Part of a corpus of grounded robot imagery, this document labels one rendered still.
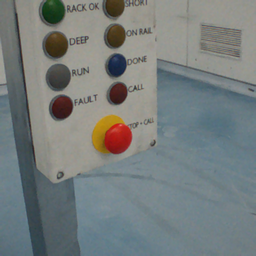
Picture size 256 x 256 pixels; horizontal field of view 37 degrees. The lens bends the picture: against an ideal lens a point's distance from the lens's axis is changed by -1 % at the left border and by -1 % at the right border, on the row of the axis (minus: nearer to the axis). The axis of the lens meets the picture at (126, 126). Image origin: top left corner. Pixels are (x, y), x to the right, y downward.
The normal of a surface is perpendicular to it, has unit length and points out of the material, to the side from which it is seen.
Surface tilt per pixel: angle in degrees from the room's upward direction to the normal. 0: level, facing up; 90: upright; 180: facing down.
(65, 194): 90
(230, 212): 0
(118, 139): 87
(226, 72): 90
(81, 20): 90
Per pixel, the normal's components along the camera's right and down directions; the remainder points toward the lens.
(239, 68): -0.84, 0.22
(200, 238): -0.04, -0.93
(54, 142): 0.61, 0.28
